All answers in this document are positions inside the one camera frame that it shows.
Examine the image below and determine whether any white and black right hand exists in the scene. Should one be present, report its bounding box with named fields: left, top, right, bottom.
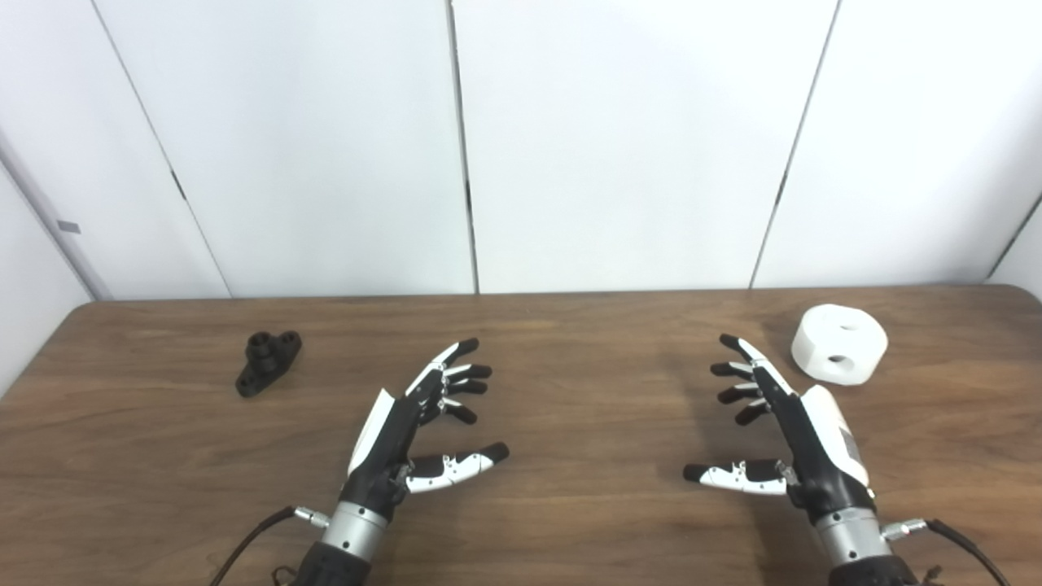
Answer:
left=682, top=333, right=878, bottom=527

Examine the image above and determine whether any white and black left hand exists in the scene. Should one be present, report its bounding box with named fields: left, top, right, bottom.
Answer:
left=338, top=337, right=511, bottom=523

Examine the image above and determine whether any round white piece with holes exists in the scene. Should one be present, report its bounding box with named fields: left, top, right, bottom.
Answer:
left=790, top=304, right=889, bottom=387

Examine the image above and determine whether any black flanged holder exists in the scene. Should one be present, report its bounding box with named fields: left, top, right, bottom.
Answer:
left=235, top=330, right=304, bottom=399

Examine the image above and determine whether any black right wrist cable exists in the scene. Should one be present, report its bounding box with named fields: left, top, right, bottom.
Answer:
left=881, top=518, right=1015, bottom=586

